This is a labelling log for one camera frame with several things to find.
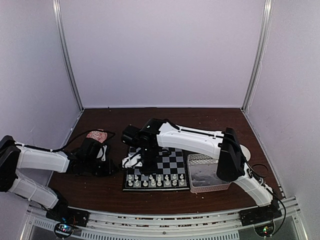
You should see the front aluminium rail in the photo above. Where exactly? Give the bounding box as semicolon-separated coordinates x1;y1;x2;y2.
17;197;311;240

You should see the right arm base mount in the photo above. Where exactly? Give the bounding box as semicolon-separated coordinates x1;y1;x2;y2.
239;206;282;239

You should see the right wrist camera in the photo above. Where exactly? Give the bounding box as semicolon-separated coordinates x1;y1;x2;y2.
121;153;143;169

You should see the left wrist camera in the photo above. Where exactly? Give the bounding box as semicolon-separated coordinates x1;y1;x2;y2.
97;145;110;162

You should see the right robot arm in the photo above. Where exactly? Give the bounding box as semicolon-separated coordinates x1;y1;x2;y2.
121;118;280;221

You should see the left aluminium frame post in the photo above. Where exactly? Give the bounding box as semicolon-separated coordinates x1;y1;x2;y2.
52;0;84;112

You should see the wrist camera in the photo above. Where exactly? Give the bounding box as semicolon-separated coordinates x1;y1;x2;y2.
97;145;110;162
121;153;143;169

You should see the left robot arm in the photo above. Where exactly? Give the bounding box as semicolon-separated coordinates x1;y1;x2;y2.
0;135;119;222

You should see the white ceramic bowl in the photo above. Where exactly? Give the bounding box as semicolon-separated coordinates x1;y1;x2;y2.
240;144;251;161

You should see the black white chessboard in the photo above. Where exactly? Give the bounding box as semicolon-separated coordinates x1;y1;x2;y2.
122;147;190;192

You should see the pink plastic basket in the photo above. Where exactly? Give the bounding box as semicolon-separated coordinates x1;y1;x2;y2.
187;153;231;194

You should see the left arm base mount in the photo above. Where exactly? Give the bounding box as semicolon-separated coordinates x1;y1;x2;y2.
41;200;90;240

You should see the aluminium frame post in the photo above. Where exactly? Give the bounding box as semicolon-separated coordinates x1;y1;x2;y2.
241;0;274;113
52;0;84;112

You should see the red patterned bowl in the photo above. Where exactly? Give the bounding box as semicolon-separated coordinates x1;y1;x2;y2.
86;129;108;144

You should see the right aluminium frame post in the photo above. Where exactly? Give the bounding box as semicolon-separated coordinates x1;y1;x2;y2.
241;0;274;113

